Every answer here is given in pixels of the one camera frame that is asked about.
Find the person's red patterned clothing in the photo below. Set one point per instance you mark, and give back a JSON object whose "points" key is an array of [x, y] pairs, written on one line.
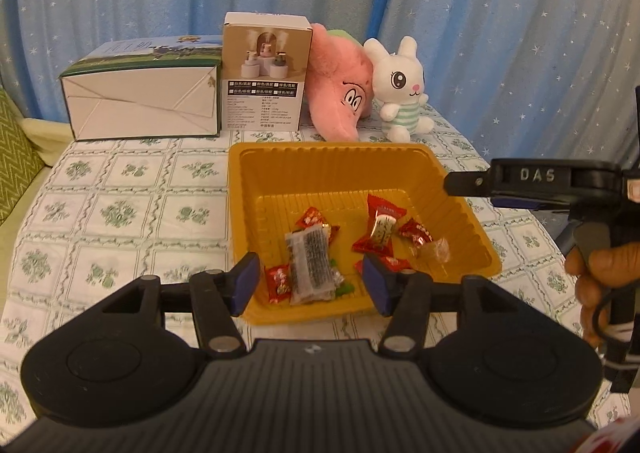
{"points": [[607, 440]]}

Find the green candy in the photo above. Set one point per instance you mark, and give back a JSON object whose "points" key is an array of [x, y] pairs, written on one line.
{"points": [[346, 289]]}

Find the large red white candy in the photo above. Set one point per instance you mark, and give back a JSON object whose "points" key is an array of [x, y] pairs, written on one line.
{"points": [[382, 228]]}

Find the white green cardboard box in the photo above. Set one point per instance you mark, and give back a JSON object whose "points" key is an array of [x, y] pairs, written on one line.
{"points": [[140, 103]]}

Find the clear caramel candy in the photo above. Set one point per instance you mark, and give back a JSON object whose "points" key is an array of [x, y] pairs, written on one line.
{"points": [[436, 250]]}

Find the green zigzag cushion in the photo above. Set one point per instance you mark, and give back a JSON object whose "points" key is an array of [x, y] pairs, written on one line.
{"points": [[15, 153]]}

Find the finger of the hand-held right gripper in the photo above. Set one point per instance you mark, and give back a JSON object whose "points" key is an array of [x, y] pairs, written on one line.
{"points": [[525, 203], [530, 176]]}

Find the beige product box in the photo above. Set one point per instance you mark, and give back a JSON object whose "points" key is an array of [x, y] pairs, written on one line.
{"points": [[265, 83]]}

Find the pale yellow sofa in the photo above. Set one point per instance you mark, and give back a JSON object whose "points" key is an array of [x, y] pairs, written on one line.
{"points": [[40, 133]]}

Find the white rabbit plush toy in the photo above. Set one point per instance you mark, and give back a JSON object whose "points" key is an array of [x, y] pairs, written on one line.
{"points": [[400, 88]]}

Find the yellow plastic tray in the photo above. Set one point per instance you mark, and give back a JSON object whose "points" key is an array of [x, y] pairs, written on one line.
{"points": [[270, 193]]}

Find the person's right hand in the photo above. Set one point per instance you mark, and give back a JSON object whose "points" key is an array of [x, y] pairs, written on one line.
{"points": [[607, 273]]}

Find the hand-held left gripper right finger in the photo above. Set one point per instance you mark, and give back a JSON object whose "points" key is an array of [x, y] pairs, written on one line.
{"points": [[376, 283]]}

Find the pink star plush toy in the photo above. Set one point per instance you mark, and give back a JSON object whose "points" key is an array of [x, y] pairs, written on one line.
{"points": [[335, 78]]}

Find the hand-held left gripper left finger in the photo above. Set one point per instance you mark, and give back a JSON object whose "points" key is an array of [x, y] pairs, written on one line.
{"points": [[246, 283]]}

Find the clear black sesame bar packet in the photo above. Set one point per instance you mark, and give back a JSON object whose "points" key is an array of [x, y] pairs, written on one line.
{"points": [[311, 263]]}

